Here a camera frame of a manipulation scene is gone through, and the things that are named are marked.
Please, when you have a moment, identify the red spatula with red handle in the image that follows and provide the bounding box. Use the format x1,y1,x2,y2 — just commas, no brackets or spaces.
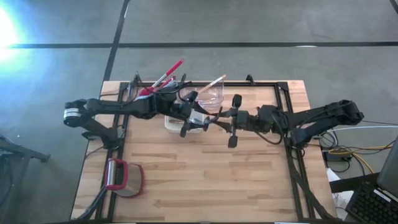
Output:
139,58,185,97

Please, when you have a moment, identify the long black cable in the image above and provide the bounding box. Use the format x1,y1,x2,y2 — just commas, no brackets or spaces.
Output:
363,119,398,126

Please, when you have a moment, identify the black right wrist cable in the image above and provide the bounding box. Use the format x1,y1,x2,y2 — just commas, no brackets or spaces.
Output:
253,123,284,146

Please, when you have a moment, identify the black laptop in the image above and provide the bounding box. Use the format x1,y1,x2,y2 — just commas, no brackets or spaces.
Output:
345,136,398,224

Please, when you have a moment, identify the metal box grater red handle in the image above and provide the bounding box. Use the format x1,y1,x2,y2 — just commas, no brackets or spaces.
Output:
104,157,146,198

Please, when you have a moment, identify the black metal table frame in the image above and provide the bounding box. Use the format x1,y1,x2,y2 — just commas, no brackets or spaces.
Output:
74,81,338,222

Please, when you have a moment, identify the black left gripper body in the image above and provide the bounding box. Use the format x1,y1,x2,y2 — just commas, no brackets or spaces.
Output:
172,91,199,138

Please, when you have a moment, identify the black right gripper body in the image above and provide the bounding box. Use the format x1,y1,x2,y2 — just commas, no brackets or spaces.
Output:
228,94,259,149

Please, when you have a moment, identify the grey spatula with wooden handle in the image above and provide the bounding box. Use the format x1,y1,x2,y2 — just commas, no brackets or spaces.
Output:
198,73,228,95

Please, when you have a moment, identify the yellow cable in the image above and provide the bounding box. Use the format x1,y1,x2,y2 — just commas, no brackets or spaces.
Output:
328,145,396,175

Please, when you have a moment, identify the black power brick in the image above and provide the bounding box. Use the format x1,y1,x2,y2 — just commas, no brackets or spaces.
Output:
323,151,343,162

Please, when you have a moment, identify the white rectangular plastic bin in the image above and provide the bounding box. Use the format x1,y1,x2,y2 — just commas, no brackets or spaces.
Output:
164,107,205,134

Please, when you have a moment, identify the white cable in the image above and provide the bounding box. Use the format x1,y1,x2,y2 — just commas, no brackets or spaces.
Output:
323,124,398,135

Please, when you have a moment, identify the white paper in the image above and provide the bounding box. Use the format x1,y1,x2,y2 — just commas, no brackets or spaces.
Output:
326,167,355,218

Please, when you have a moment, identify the black furniture leg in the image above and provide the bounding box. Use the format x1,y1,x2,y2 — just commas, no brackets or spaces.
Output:
0,133,50,163

